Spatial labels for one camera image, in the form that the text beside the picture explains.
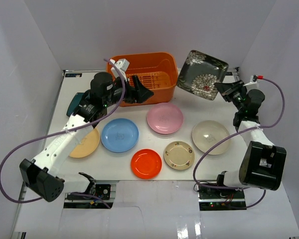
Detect black floral square plate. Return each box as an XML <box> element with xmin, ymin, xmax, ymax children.
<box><xmin>177</xmin><ymin>50</ymin><xmax>229</xmax><ymax>101</ymax></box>

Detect orange round plate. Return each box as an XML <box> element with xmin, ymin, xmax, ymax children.
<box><xmin>131</xmin><ymin>149</ymin><xmax>162</xmax><ymax>180</ymax></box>

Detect blue round plate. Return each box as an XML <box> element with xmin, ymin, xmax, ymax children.
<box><xmin>101</xmin><ymin>118</ymin><xmax>139</xmax><ymax>153</ymax></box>

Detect beige floral round plate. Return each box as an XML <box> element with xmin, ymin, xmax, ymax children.
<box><xmin>163</xmin><ymin>141</ymin><xmax>195</xmax><ymax>171</ymax></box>

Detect pink round plate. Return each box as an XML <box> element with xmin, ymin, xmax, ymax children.
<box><xmin>147</xmin><ymin>103</ymin><xmax>184</xmax><ymax>134</ymax></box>

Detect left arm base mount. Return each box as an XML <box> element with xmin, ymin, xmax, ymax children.
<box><xmin>64</xmin><ymin>184</ymin><xmax>115</xmax><ymax>209</ymax></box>

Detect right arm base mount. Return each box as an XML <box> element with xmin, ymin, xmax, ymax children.
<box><xmin>193</xmin><ymin>181</ymin><xmax>247</xmax><ymax>212</ymax></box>

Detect teal square plate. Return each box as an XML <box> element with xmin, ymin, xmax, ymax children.
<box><xmin>66</xmin><ymin>93</ymin><xmax>84</xmax><ymax>117</ymax></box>

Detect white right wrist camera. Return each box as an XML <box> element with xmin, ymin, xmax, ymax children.
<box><xmin>244</xmin><ymin>75</ymin><xmax>263</xmax><ymax>90</ymax></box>

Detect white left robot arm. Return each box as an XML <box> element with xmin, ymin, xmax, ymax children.
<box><xmin>19</xmin><ymin>72</ymin><xmax>154</xmax><ymax>202</ymax></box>

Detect orange plastic bin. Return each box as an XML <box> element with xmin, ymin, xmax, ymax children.
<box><xmin>112</xmin><ymin>52</ymin><xmax>178</xmax><ymax>105</ymax></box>

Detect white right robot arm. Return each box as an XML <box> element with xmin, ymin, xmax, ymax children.
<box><xmin>215</xmin><ymin>81</ymin><xmax>287</xmax><ymax>199</ymax></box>

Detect cream white round plate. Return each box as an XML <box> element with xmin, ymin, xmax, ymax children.
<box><xmin>192</xmin><ymin>120</ymin><xmax>230</xmax><ymax>152</ymax></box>

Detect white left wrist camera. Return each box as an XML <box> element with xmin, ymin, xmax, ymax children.
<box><xmin>110</xmin><ymin>59</ymin><xmax>130</xmax><ymax>82</ymax></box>

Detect yellow round plate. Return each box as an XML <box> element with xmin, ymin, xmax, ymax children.
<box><xmin>69</xmin><ymin>128</ymin><xmax>100</xmax><ymax>158</ymax></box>

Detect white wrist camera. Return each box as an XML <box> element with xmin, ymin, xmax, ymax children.
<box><xmin>244</xmin><ymin>75</ymin><xmax>263</xmax><ymax>90</ymax></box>
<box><xmin>110</xmin><ymin>59</ymin><xmax>130</xmax><ymax>82</ymax></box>

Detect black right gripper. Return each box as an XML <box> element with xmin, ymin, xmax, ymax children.
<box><xmin>214</xmin><ymin>80</ymin><xmax>247</xmax><ymax>113</ymax></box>

